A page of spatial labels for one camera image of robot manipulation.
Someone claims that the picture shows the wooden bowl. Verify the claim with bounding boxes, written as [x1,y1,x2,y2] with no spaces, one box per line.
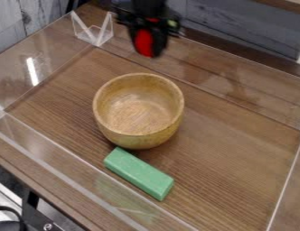
[92,73,184,150]

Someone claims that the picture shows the red plush strawberry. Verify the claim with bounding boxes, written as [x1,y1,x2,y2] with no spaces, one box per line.
[132,17,179,58]

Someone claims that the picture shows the green rectangular block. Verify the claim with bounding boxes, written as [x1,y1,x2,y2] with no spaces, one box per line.
[103,147,174,201]

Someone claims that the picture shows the black table leg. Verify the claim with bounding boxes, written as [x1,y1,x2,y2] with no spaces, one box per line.
[21,190,64,231]

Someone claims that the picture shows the black cable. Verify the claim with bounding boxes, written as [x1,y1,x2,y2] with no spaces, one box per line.
[0,206,29,231]

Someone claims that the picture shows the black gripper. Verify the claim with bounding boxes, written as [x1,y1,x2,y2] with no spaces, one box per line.
[115,8,180,58]

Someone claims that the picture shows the clear acrylic corner bracket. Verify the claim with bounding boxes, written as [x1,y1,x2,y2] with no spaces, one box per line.
[70,12,114,47]

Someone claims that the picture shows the clear acrylic enclosure wall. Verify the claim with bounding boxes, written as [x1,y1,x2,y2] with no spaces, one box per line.
[0,104,198,231]

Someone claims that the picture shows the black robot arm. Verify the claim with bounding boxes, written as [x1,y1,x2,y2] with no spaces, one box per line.
[112,0,180,59]

